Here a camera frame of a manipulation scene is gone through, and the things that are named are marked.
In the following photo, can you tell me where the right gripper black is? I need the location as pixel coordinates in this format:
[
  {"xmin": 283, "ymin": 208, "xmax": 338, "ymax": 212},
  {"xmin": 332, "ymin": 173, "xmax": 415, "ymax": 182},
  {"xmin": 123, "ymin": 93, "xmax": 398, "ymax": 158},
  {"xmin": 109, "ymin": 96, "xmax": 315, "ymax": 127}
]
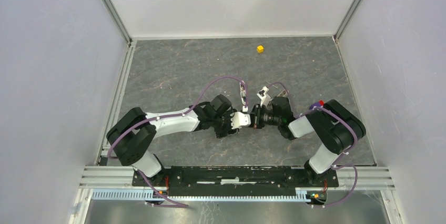
[{"xmin": 249, "ymin": 104, "xmax": 281, "ymax": 129}]

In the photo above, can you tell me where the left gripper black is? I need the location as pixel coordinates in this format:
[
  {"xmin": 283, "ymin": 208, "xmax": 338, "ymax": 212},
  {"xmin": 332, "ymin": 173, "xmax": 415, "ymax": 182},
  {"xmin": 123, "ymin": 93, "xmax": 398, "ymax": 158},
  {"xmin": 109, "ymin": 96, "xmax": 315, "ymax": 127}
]
[{"xmin": 212, "ymin": 109, "xmax": 239, "ymax": 139}]

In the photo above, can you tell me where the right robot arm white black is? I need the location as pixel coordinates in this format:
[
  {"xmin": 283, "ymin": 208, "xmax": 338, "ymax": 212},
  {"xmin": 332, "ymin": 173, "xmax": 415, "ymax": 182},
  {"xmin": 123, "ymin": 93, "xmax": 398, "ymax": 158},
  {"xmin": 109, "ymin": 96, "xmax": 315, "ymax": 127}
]
[{"xmin": 250, "ymin": 97, "xmax": 366, "ymax": 186}]

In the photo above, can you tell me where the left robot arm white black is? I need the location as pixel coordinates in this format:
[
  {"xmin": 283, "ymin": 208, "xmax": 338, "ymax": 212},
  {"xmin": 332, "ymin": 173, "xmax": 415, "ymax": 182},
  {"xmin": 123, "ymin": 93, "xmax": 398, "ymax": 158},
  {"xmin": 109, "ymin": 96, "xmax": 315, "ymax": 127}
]
[{"xmin": 106, "ymin": 95, "xmax": 238, "ymax": 186}]

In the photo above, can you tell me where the purple red block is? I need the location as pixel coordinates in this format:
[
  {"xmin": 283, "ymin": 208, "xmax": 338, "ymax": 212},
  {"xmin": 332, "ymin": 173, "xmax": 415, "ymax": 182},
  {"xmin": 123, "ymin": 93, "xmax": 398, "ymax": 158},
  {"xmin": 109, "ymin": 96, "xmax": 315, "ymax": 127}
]
[{"xmin": 309, "ymin": 100, "xmax": 325, "ymax": 109}]

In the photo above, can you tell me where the yellow cube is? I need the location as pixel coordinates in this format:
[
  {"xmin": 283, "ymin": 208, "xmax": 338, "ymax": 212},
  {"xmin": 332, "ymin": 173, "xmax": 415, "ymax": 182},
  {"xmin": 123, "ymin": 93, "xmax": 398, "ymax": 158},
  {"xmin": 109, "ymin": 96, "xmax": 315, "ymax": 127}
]
[{"xmin": 257, "ymin": 45, "xmax": 265, "ymax": 53}]

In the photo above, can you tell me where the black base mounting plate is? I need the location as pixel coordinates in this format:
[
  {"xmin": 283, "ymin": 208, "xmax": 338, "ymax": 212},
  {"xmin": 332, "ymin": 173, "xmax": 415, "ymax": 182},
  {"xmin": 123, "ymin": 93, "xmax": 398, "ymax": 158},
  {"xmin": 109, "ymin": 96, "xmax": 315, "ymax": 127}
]
[{"xmin": 148, "ymin": 166, "xmax": 339, "ymax": 197}]

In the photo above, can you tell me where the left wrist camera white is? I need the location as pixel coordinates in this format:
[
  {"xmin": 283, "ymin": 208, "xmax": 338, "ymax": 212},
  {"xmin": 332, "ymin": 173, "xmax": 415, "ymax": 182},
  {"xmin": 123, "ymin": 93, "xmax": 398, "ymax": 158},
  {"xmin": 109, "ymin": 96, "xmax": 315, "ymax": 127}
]
[{"xmin": 230, "ymin": 111, "xmax": 251, "ymax": 129}]

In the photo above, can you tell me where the aluminium rail frame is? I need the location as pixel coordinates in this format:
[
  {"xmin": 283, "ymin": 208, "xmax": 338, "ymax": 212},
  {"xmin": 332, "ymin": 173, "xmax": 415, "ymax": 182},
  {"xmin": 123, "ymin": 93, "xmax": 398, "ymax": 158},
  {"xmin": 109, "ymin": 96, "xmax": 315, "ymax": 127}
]
[{"xmin": 80, "ymin": 166, "xmax": 395, "ymax": 203}]

